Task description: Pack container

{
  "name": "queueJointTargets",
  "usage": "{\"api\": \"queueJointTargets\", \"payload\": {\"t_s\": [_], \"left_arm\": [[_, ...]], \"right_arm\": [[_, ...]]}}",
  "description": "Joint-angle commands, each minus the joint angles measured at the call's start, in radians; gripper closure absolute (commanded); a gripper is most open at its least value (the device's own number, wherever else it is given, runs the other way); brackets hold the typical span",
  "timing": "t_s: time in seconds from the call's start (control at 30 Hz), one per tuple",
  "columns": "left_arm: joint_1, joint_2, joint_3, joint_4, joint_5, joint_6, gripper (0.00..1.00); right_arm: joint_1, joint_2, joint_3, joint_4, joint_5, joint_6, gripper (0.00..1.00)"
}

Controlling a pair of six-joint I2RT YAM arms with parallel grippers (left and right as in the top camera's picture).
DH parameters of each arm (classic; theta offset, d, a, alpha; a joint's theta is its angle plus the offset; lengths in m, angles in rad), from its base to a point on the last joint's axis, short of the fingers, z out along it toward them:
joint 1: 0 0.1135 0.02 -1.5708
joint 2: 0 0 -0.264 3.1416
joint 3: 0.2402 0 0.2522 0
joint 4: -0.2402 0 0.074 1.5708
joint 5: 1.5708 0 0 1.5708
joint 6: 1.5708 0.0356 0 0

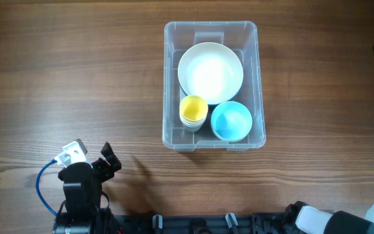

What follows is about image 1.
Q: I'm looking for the large dark blue bowl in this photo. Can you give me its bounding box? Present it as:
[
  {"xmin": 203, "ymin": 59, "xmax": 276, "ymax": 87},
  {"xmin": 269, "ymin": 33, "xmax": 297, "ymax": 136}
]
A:
[{"xmin": 179, "ymin": 86, "xmax": 242, "ymax": 107}]

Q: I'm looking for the cream cup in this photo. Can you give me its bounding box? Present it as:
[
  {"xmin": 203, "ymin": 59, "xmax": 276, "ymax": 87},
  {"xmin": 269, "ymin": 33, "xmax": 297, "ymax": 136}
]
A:
[{"xmin": 182, "ymin": 121, "xmax": 204, "ymax": 126}]

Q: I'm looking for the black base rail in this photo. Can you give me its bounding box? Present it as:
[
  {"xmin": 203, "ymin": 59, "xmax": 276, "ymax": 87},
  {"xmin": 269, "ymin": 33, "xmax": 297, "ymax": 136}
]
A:
[{"xmin": 115, "ymin": 213, "xmax": 299, "ymax": 234}]

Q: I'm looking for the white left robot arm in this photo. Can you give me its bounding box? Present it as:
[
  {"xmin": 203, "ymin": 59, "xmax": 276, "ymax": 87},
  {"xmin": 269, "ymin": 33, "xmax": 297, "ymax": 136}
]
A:
[{"xmin": 52, "ymin": 139, "xmax": 123, "ymax": 234}]

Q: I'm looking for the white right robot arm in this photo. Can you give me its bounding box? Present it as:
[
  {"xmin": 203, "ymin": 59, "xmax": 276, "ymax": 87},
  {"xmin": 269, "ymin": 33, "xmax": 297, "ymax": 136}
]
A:
[{"xmin": 281, "ymin": 45, "xmax": 374, "ymax": 234}]

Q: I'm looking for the grey cup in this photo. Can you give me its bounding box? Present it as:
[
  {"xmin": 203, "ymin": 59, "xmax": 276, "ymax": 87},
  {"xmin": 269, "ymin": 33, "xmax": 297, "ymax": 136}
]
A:
[{"xmin": 183, "ymin": 125, "xmax": 201, "ymax": 133}]

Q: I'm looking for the pink cup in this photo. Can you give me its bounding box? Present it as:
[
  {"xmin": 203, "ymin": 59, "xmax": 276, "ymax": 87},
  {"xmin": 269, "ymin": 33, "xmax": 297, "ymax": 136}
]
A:
[{"xmin": 181, "ymin": 116, "xmax": 206, "ymax": 125}]

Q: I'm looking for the light blue bowl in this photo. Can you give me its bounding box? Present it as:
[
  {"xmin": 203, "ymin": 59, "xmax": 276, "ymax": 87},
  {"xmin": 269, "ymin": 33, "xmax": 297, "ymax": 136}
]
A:
[{"xmin": 210, "ymin": 101, "xmax": 253, "ymax": 142}]

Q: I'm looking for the large cream bowl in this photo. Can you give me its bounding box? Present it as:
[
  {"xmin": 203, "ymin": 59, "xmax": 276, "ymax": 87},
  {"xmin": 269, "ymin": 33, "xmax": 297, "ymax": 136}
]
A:
[{"xmin": 178, "ymin": 42, "xmax": 244, "ymax": 105}]

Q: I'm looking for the clear plastic storage bin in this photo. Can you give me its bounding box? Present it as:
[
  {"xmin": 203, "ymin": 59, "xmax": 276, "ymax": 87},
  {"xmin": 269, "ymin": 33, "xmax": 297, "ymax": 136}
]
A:
[{"xmin": 162, "ymin": 21, "xmax": 266, "ymax": 151}]

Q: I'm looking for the yellow cup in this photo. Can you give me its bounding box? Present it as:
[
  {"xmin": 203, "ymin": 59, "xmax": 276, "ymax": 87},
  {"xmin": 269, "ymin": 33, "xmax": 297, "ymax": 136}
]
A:
[{"xmin": 179, "ymin": 95, "xmax": 208, "ymax": 123}]

